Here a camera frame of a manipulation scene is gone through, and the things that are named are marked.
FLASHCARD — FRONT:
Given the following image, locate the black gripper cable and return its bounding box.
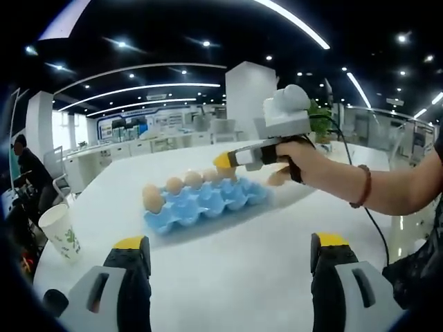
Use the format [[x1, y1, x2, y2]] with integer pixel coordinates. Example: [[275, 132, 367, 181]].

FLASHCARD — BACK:
[[309, 113, 390, 269]]

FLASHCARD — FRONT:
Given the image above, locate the person's dark patterned clothing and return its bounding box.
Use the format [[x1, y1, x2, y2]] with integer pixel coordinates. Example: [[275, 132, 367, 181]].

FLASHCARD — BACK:
[[382, 127, 443, 312]]

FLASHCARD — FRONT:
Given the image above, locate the blue egg tray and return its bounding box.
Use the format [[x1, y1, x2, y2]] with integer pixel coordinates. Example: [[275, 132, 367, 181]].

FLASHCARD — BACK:
[[143, 175, 268, 237]]

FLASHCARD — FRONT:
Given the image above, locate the grey mesh office chair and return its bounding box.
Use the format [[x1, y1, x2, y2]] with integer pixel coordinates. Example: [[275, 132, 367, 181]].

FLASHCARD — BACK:
[[210, 119, 239, 143]]

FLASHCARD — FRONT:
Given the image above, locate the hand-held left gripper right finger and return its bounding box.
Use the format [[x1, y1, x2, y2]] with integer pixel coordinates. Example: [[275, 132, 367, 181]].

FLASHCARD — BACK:
[[309, 232, 405, 332]]

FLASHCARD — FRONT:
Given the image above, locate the long curved ceiling light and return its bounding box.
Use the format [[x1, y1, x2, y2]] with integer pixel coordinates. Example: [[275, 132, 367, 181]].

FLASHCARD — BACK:
[[254, 0, 332, 50]]

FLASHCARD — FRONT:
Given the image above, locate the white office chair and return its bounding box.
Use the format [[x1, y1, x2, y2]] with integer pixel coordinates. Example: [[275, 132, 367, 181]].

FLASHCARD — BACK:
[[44, 145, 72, 201]]

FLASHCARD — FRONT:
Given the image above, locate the white office counter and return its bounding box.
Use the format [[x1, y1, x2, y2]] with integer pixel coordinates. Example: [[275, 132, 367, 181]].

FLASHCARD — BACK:
[[65, 133, 215, 167]]

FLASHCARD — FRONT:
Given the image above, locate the white paper cup green print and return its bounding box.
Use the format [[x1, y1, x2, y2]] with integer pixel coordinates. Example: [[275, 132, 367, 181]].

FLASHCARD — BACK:
[[37, 203, 82, 264]]

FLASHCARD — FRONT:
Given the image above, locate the white table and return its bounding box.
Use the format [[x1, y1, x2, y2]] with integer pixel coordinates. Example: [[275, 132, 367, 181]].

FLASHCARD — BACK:
[[33, 140, 430, 332]]

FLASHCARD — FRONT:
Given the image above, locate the person's right hand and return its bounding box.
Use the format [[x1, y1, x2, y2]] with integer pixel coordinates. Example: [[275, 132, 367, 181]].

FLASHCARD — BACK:
[[275, 140, 361, 205]]

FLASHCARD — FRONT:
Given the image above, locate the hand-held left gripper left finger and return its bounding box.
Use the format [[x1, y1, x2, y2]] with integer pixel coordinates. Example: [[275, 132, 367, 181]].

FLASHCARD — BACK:
[[59, 235, 153, 332]]

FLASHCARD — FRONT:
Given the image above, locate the red bead bracelet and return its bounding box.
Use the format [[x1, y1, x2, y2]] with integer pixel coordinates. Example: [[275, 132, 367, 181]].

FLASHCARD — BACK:
[[348, 164, 373, 209]]

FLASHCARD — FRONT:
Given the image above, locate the green potted plant white pot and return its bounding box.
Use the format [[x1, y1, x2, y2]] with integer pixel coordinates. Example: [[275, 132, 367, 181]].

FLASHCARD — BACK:
[[306, 98, 342, 145]]

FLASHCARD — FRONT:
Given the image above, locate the white foam egg holder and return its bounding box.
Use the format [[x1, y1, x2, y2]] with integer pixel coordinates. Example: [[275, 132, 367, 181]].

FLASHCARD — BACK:
[[264, 172, 333, 208]]

